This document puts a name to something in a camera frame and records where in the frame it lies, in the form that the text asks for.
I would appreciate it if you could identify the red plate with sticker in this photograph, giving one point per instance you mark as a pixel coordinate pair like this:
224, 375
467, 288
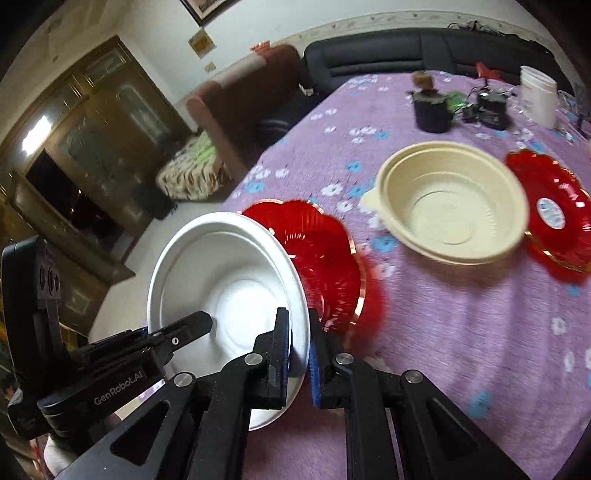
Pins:
558, 232

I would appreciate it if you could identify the green snack packet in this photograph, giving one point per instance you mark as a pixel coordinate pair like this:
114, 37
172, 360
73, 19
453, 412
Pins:
456, 101

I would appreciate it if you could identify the red plate at table edge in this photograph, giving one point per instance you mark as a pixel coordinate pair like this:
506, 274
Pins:
338, 282

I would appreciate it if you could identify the brown armchair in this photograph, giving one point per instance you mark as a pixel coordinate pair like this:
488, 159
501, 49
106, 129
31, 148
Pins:
230, 105

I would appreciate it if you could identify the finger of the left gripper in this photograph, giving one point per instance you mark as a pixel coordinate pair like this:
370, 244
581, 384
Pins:
184, 327

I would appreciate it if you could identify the white foam bowl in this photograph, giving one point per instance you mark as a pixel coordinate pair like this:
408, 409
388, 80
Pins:
235, 270

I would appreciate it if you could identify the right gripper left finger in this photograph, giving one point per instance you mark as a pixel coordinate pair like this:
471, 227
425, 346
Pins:
195, 428

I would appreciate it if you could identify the framed horse painting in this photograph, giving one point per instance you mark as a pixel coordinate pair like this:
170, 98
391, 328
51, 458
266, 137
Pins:
204, 11

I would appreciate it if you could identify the white plastic jar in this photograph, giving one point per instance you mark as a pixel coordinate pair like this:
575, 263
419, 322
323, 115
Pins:
539, 96

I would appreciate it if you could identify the black round device with wires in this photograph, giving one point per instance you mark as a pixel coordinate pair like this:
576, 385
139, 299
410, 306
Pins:
488, 105

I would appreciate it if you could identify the wooden glass door cabinet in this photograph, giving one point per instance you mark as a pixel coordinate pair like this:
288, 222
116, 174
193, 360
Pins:
78, 168

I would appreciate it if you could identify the cream plastic bowl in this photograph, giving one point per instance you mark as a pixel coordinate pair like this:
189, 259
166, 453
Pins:
450, 202

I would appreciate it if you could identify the black leather sofa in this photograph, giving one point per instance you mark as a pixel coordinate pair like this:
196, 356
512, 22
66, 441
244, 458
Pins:
327, 64

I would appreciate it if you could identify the black grinder with wooden knob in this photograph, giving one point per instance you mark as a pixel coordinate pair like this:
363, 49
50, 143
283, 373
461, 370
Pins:
430, 105

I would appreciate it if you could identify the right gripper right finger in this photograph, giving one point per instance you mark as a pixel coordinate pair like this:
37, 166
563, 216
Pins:
399, 426

